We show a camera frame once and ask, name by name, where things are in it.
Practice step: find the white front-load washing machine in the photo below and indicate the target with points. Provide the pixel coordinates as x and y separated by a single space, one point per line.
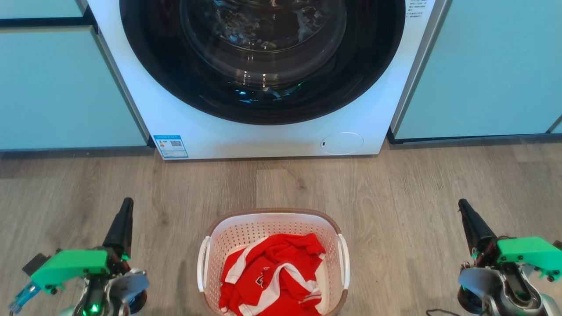
228 140

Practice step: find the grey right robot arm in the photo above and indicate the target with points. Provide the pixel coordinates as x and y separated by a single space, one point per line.
500 289

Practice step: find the blue energy label sticker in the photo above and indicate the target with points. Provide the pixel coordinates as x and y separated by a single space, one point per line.
171 147

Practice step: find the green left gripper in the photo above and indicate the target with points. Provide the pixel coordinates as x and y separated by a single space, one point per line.
70 265

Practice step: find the round black glass washer door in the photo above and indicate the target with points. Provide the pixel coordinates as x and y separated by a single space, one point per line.
153 66

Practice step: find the white perforated laundry basket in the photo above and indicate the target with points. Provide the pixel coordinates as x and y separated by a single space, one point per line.
263 224

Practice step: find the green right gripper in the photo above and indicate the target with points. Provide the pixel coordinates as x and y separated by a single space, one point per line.
529 254

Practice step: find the red and white garment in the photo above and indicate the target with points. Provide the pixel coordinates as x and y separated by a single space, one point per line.
272 272

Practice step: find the pale teal cabinet door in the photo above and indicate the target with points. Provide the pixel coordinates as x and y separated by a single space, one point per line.
483 70
61 87

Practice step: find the round white filter cover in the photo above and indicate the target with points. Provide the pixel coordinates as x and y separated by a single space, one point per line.
341 143

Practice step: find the pale teal cabinet drawer front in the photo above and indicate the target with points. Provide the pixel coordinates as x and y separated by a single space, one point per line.
39 8

